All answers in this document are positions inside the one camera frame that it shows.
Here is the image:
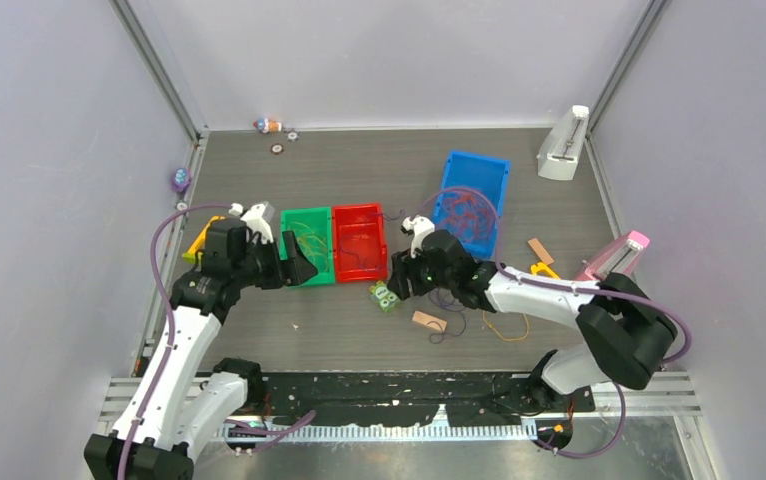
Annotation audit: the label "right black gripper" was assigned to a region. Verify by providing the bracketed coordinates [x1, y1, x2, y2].
[388, 246, 456, 301]

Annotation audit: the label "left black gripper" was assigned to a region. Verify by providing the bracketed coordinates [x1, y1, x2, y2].
[233, 230, 316, 290]

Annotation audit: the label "yellow cable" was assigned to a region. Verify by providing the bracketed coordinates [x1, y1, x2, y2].
[286, 221, 331, 266]

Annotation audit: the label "red orange cable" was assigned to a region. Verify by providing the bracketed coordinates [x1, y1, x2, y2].
[437, 188, 498, 245]

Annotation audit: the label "orange yellow purple cables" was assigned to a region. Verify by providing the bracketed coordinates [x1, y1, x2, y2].
[425, 288, 531, 346]

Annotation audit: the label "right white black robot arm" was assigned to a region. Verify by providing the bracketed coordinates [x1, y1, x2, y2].
[387, 230, 678, 411]

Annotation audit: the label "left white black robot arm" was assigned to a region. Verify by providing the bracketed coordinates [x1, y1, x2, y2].
[84, 213, 318, 479]

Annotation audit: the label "green plastic bin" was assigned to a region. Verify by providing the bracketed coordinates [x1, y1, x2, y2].
[280, 206, 336, 287]

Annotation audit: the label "orange wooden block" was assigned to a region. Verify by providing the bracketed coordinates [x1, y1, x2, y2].
[412, 311, 447, 333]

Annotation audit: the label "red plastic bin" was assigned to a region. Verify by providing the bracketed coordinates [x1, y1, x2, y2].
[332, 203, 388, 283]

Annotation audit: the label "green frog toy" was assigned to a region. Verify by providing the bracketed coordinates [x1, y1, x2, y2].
[369, 280, 401, 313]

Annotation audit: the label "blue plastic bin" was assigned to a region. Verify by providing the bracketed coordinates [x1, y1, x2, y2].
[431, 151, 511, 259]

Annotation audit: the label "small orange block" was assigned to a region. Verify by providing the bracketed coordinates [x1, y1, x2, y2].
[527, 238, 554, 265]

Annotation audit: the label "small figurine toy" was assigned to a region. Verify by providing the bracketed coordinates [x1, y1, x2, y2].
[252, 117, 284, 134]

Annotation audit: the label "purple round toy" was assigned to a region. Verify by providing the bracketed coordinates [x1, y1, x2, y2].
[171, 167, 192, 193]

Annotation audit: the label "white metronome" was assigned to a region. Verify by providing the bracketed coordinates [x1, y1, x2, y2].
[537, 105, 590, 181]

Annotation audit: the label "pink metronome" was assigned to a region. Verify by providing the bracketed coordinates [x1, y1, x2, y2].
[575, 230, 650, 281]

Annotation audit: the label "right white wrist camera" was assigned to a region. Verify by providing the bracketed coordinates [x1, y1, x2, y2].
[401, 215, 435, 258]

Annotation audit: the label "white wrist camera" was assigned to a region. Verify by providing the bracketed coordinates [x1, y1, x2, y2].
[401, 215, 435, 258]
[228, 201, 275, 244]

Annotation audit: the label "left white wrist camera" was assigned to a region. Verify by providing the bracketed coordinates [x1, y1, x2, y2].
[228, 201, 275, 244]

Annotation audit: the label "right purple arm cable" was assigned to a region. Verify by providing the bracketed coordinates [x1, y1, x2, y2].
[416, 186, 694, 462]

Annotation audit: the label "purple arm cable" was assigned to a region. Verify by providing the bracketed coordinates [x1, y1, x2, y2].
[416, 186, 694, 462]
[114, 202, 318, 480]

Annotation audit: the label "right yellow triangle frame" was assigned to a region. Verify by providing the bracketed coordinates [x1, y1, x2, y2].
[530, 262, 560, 279]

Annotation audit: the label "yellow triangle frame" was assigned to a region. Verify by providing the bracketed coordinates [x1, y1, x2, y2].
[530, 262, 560, 279]
[181, 215, 224, 264]

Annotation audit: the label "left yellow triangle frame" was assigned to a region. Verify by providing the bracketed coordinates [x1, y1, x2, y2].
[181, 215, 224, 264]

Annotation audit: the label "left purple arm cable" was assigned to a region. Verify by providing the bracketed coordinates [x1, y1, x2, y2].
[114, 202, 318, 480]

